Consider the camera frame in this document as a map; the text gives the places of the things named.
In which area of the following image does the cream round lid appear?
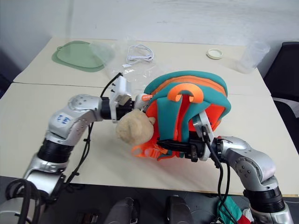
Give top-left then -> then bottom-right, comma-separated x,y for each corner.
206,48 -> 224,60

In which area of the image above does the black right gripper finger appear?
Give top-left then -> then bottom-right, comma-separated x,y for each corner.
157,139 -> 191,147
163,145 -> 191,153

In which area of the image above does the green silicone mat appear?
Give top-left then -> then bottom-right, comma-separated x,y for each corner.
51,40 -> 106,74

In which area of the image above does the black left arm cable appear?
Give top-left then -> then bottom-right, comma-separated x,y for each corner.
53,72 -> 124,203

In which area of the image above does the orange and teal backpack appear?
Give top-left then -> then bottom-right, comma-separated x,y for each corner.
130,71 -> 232,162

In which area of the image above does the black chair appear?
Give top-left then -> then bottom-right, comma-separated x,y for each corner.
263,42 -> 299,140

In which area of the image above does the green and red cloth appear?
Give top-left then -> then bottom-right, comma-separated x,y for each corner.
216,195 -> 255,224

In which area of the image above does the white usb cable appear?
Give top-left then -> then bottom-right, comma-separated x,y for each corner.
122,44 -> 156,69

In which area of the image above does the black cable bundle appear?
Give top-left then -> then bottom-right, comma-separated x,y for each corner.
5,179 -> 49,224

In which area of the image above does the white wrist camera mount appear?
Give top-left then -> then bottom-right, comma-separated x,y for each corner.
109,76 -> 133,124
192,110 -> 214,161

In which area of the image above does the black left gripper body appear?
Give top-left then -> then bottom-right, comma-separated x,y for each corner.
115,99 -> 137,121

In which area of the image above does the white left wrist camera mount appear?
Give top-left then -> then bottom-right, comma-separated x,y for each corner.
109,76 -> 133,124

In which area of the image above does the clear plastic bag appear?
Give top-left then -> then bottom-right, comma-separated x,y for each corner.
89,36 -> 162,92

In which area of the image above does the dark rounded shape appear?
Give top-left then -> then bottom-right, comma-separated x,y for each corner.
104,197 -> 139,224

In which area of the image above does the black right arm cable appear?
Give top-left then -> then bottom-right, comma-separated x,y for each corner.
201,125 -> 237,224

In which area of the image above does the clear plastic cup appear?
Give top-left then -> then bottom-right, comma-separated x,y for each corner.
235,41 -> 271,75

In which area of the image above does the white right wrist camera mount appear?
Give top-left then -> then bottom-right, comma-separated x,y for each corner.
192,110 -> 214,161

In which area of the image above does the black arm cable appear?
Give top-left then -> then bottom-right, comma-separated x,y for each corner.
53,72 -> 124,203
201,125 -> 237,224

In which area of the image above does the beige plush toy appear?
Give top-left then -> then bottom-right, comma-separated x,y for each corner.
115,109 -> 157,147

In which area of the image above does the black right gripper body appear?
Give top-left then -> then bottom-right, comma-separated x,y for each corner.
184,137 -> 205,163

